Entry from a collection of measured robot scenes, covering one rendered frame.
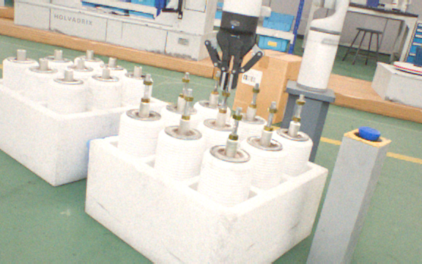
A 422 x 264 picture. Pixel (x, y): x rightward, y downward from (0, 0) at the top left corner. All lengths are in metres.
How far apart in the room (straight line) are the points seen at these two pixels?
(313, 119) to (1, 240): 0.87
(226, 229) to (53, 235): 0.39
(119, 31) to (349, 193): 2.43
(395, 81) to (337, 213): 2.04
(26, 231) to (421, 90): 2.45
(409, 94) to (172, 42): 1.58
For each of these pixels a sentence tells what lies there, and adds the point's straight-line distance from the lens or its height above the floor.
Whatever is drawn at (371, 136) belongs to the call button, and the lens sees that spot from 0.80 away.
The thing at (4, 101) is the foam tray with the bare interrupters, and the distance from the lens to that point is 1.25.
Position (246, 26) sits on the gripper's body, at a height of 0.47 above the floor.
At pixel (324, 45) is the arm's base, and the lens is 1.24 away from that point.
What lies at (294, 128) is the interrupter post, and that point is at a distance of 0.92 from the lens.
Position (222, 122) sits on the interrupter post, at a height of 0.26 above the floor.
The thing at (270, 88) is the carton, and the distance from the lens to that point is 1.94.
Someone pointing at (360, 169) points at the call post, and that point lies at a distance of 0.80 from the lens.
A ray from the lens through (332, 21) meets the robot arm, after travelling 1.24.
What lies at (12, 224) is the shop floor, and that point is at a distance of 0.96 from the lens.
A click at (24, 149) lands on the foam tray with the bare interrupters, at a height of 0.05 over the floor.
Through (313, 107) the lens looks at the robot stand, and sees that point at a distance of 1.25.
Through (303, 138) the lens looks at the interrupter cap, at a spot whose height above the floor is 0.25.
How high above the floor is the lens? 0.51
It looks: 19 degrees down
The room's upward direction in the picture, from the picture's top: 10 degrees clockwise
